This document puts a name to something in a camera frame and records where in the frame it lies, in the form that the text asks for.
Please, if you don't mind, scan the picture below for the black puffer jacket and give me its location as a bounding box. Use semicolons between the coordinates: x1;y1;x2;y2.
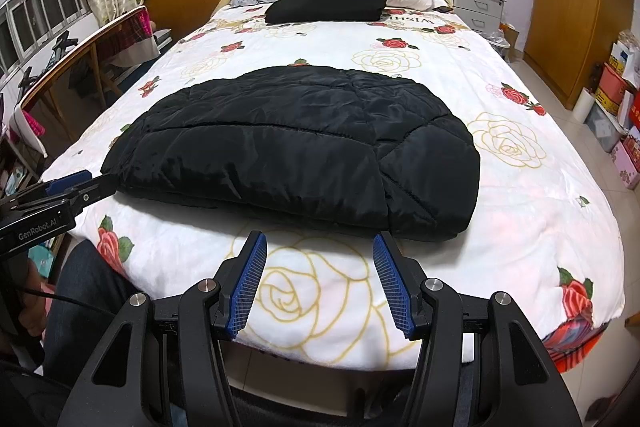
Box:
101;65;480;242

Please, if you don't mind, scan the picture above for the person's left hand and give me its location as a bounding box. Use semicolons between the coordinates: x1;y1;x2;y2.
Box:
20;259;47;337

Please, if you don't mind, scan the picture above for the person's jeans leg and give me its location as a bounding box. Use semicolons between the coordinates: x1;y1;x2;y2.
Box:
43;241;138;387

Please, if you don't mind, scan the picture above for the wooden desk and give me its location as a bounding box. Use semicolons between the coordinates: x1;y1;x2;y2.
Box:
9;5;160;162

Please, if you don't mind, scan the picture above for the grey bedside drawer cabinet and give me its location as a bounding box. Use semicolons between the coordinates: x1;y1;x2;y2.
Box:
451;0;506;36

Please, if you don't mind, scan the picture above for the folded black garment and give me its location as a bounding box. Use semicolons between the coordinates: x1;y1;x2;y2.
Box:
265;0;387;25

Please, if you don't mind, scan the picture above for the right wooden wardrobe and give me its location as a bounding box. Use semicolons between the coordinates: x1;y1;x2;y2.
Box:
524;0;634;109

